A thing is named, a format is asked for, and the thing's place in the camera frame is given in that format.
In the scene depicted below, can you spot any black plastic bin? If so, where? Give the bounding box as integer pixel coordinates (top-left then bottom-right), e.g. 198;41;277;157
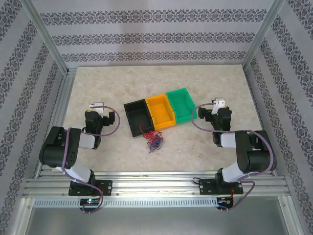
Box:
123;98;156;139

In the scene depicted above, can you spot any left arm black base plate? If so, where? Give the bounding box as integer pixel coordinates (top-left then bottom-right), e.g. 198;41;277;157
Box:
68;180;113;197

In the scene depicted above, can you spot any perforated metal cable duct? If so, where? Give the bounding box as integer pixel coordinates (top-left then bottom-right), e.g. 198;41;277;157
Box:
33;197;218;208

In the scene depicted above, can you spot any aluminium base rail beam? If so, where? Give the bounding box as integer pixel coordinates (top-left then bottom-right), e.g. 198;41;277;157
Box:
23;171;291;199

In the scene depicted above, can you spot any green plastic bin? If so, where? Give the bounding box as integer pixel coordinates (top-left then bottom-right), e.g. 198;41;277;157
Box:
165;88;197;125

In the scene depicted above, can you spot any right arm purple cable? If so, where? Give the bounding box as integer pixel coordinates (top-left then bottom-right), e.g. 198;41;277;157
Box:
190;102;277;213

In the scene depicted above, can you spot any aluminium side rail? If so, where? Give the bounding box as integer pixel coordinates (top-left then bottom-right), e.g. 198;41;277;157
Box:
35;68;78;178

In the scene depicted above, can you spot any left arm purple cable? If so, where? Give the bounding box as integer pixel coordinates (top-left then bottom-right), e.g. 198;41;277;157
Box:
61;104;121;214

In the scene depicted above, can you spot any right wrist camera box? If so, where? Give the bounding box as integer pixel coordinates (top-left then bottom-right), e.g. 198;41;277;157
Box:
211;97;225;115

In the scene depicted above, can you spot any left aluminium corner post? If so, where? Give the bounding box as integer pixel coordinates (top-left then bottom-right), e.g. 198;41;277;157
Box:
19;0;71;75

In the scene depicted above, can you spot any grey metal panel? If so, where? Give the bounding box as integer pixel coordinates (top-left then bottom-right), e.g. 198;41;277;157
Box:
25;207;288;235

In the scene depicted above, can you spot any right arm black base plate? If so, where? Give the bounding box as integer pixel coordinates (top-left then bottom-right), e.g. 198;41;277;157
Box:
199;178;244;196

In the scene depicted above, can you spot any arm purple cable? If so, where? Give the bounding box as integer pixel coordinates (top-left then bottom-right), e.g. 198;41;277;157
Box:
61;104;121;214
190;102;277;213

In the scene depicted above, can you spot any left controller board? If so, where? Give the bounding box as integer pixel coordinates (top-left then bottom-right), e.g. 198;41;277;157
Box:
80;198;101;206

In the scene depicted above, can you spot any right aluminium corner post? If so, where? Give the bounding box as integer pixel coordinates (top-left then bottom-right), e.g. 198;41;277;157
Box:
241;0;286;71

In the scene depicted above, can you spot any aluminium corner post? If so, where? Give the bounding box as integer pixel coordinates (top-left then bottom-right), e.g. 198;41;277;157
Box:
241;0;286;71
19;0;71;75

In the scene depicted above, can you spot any yellow plastic bin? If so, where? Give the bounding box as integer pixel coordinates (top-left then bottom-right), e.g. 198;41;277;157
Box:
145;94;178;131

